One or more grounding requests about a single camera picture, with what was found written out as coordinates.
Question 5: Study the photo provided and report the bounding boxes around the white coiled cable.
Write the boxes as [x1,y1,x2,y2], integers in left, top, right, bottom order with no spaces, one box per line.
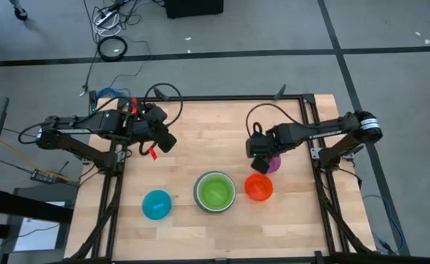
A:
[92,6,124,37]

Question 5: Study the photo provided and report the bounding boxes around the black caster wheel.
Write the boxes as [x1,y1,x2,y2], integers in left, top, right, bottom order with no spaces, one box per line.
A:
[12,6,29,22]

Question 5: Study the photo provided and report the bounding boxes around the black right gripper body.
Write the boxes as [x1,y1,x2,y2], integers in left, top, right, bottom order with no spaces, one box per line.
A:
[245,126,286,159]

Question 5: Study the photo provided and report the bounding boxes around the blue cable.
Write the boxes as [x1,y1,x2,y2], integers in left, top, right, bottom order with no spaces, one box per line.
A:
[362,194,407,254]
[96,87,131,100]

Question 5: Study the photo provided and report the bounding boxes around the large opaque teal bowl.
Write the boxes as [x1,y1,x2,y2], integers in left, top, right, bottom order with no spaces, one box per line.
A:
[192,169,237,214]

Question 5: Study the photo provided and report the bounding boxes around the green plastic bowl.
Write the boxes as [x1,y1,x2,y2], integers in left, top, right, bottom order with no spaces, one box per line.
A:
[199,175,234,210]

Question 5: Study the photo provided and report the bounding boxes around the black metal table frame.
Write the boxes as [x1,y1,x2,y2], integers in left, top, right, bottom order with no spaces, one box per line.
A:
[67,93,378,264]

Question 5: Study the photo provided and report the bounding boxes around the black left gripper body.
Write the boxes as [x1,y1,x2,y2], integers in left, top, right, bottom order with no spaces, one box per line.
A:
[128,118,169,143]

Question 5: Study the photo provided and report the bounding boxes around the green bowl with metal rim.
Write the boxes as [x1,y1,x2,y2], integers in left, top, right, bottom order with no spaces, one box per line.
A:
[194,172,236,213]

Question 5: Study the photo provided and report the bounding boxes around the small blue plastic bowl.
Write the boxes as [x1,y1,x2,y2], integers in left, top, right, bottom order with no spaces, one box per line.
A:
[142,189,173,221]

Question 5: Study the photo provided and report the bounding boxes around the yellow cable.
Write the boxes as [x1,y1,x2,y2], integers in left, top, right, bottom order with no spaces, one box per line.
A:
[0,139,79,183]

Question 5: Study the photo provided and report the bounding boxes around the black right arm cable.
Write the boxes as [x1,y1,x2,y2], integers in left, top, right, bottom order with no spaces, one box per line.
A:
[245,103,313,130]

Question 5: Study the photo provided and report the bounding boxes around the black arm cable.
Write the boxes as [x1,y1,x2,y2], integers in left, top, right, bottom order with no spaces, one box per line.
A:
[142,82,184,128]
[245,103,313,130]

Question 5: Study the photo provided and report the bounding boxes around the purple plastic bowl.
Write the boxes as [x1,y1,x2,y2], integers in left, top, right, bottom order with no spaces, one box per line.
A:
[266,155,283,175]

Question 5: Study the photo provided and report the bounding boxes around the black box on floor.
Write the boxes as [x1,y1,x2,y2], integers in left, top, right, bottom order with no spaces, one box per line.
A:
[163,0,225,20]

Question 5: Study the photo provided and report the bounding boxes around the black ring on floor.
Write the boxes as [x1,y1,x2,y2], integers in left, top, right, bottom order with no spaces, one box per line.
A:
[96,34,129,62]

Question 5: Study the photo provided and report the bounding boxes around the orange plastic bowl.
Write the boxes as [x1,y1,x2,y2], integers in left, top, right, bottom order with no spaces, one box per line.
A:
[244,172,274,202]

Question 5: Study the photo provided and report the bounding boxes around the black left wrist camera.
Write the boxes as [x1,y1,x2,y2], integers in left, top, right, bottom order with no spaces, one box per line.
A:
[144,103,169,125]

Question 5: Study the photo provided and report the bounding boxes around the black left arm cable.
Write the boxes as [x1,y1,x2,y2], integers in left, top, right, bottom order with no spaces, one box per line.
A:
[142,82,184,128]

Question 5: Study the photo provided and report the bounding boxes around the small black electronics box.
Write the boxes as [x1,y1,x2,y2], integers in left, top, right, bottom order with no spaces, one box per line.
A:
[29,168,59,185]

